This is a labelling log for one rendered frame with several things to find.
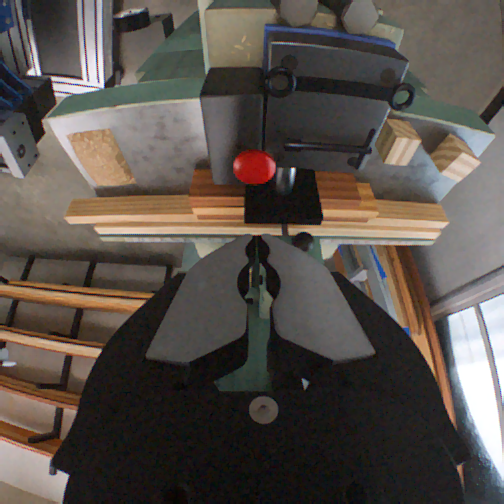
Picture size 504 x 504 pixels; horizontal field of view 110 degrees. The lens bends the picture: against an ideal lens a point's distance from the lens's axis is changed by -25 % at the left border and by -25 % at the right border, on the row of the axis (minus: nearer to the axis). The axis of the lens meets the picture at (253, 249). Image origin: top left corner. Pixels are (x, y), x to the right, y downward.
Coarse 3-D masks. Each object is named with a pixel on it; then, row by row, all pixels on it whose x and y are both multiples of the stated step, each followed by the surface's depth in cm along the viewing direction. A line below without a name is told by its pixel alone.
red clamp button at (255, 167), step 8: (248, 152) 15; (256, 152) 15; (264, 152) 15; (240, 160) 16; (248, 160) 15; (256, 160) 15; (264, 160) 15; (272, 160) 16; (240, 168) 16; (248, 168) 16; (256, 168) 16; (264, 168) 16; (272, 168) 16; (240, 176) 17; (248, 176) 17; (256, 176) 17; (264, 176) 17; (272, 176) 17
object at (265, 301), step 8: (288, 240) 28; (320, 248) 27; (312, 256) 27; (320, 256) 27; (264, 272) 26; (264, 280) 25; (264, 288) 25; (264, 296) 27; (264, 304) 29; (264, 312) 33
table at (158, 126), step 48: (96, 96) 24; (144, 96) 23; (192, 96) 23; (144, 144) 28; (192, 144) 28; (432, 144) 26; (480, 144) 25; (96, 192) 35; (144, 192) 36; (384, 192) 35; (432, 192) 34
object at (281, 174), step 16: (288, 176) 25; (304, 176) 29; (256, 192) 28; (272, 192) 28; (288, 192) 27; (304, 192) 28; (256, 208) 26; (272, 208) 26; (288, 208) 26; (304, 208) 26; (320, 208) 27; (288, 224) 27; (304, 224) 27; (320, 224) 27
